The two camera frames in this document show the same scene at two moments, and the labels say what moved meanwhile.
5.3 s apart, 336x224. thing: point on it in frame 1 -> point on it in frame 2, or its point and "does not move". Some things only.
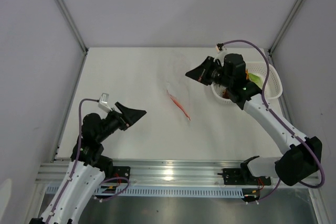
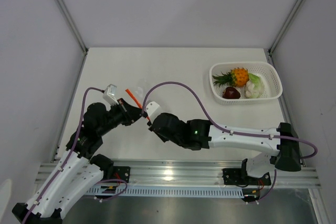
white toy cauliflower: [256, 79] does not move
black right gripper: [200, 73] -> [162, 138]
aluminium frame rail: [151, 172] does not move
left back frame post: [65, 11] does not move
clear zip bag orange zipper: [180, 96] -> [135, 101]
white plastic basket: [273, 87] does not move
